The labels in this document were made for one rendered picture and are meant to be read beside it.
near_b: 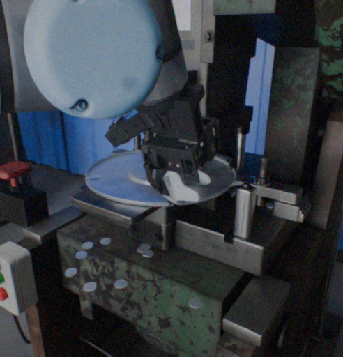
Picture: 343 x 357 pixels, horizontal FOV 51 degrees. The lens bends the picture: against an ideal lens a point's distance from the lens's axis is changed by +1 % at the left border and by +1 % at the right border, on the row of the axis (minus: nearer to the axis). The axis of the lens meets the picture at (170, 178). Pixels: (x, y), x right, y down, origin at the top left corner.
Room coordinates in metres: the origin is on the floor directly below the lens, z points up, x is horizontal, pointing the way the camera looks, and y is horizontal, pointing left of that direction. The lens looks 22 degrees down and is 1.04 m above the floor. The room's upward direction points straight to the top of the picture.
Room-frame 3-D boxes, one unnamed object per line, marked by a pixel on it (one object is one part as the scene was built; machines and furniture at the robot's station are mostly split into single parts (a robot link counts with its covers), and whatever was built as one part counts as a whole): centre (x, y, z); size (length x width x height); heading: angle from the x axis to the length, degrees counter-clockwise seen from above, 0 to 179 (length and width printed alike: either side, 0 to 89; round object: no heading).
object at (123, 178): (0.66, 0.02, 0.78); 0.29 x 0.29 x 0.01
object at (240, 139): (0.77, -0.15, 0.81); 0.02 x 0.02 x 0.14; 56
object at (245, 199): (0.56, -0.13, 0.75); 0.03 x 0.03 x 0.10; 56
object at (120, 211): (0.62, 0.05, 0.72); 0.25 x 0.14 x 0.14; 146
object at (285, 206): (0.67, -0.19, 0.76); 0.17 x 0.06 x 0.10; 56
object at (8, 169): (0.75, 0.35, 0.72); 0.07 x 0.06 x 0.08; 146
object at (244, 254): (0.76, -0.05, 0.68); 0.45 x 0.30 x 0.06; 56
